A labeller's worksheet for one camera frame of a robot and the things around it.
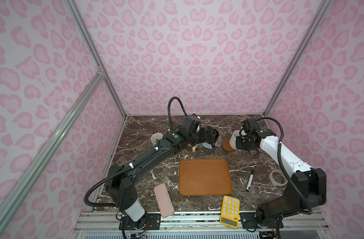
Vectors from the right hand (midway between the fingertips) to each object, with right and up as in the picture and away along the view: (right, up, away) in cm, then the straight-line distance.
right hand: (239, 144), depth 86 cm
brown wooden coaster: (-4, -3, +15) cm, 15 cm away
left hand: (-17, +7, -11) cm, 22 cm away
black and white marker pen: (+6, -21, 0) cm, 22 cm away
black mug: (-10, +5, +10) cm, 15 cm away
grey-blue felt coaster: (-17, -2, +15) cm, 23 cm away
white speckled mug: (-3, +3, +2) cm, 5 cm away
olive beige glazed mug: (-26, -4, +7) cm, 27 cm away
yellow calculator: (-8, -33, -11) cm, 36 cm away
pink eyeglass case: (-43, -29, -7) cm, 52 cm away
